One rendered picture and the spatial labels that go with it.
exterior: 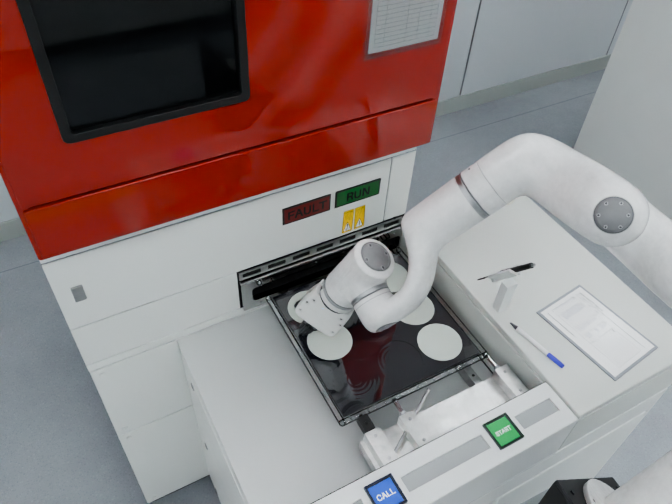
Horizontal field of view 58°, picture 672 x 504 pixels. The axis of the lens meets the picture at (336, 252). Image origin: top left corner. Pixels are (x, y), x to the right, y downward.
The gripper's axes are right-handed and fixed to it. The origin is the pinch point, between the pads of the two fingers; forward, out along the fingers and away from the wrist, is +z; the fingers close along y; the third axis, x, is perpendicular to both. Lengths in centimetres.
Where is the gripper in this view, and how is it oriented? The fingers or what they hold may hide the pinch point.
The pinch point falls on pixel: (307, 326)
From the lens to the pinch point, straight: 135.2
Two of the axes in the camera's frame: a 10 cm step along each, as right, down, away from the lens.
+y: 8.1, 5.8, 0.9
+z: -4.3, 4.9, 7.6
